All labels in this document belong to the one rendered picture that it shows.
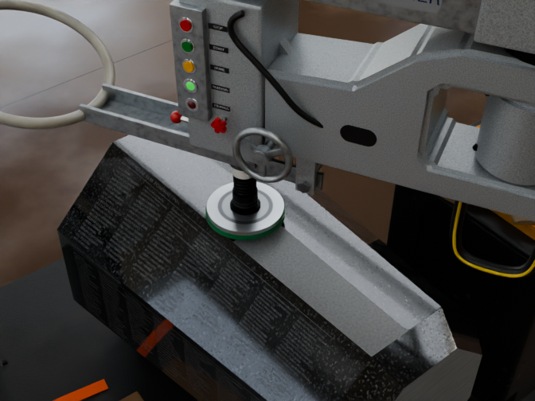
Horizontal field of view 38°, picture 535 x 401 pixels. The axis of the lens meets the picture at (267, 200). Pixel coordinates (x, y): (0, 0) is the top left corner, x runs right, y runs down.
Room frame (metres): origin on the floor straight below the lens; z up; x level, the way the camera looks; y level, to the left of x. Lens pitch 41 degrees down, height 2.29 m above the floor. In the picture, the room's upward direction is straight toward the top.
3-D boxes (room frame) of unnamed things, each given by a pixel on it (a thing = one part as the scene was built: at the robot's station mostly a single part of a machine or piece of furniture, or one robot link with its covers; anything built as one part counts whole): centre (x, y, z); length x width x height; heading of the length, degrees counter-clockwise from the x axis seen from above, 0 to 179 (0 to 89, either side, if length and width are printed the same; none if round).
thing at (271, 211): (1.60, 0.06, 0.87); 0.21 x 0.21 x 0.01
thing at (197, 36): (1.52, 0.17, 1.37); 0.08 x 0.03 x 0.28; 66
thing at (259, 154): (1.44, 0.00, 1.20); 0.15 x 0.10 x 0.15; 66
